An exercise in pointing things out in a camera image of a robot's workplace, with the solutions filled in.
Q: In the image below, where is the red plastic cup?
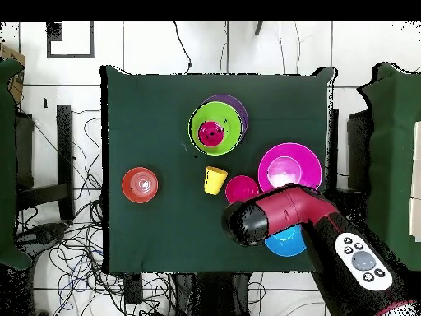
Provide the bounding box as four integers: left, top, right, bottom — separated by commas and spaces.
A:
197, 120, 226, 148

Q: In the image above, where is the large green plastic bowl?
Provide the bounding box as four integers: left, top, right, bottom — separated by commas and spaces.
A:
187, 100, 243, 156

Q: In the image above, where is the purple plastic bowl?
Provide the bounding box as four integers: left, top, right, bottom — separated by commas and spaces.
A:
201, 94, 250, 142

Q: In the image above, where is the blue plastic bowl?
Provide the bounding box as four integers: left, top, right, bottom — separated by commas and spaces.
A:
264, 225, 308, 258

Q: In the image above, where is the yellow plastic cup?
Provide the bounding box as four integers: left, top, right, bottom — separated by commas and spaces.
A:
203, 165, 229, 196

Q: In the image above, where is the small red plastic bowl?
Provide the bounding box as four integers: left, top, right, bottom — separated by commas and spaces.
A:
224, 174, 260, 204

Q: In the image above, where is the dark green table cloth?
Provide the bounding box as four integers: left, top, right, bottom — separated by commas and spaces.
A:
99, 64, 337, 275

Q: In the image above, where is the orange plastic bowl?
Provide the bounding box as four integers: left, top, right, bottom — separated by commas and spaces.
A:
121, 166, 160, 204

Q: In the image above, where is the large pink plastic bowl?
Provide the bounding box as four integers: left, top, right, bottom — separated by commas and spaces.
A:
257, 142, 323, 193

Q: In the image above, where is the black metal stand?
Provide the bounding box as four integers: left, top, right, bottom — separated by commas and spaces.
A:
327, 108, 340, 195
14, 104, 75, 221

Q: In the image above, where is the black box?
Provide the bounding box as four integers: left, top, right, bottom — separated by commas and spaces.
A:
346, 109, 374, 192

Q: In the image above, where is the green-clothed side table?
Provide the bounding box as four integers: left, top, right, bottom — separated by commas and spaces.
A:
356, 62, 421, 272
0, 58, 34, 271

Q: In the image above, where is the cardboard box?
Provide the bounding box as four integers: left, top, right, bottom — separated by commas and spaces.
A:
0, 44, 26, 104

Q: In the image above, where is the thin black cable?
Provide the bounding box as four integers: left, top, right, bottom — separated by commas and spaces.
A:
173, 21, 192, 75

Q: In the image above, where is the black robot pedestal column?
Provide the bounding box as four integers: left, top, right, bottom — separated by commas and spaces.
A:
173, 272, 252, 316

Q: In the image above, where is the tangle of floor cables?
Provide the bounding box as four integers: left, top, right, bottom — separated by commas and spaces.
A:
14, 109, 178, 316

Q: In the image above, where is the black pedestal leg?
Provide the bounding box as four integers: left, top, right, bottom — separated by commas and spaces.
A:
16, 222, 68, 256

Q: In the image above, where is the black square floor frame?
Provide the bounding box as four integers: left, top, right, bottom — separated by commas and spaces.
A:
45, 21, 95, 59

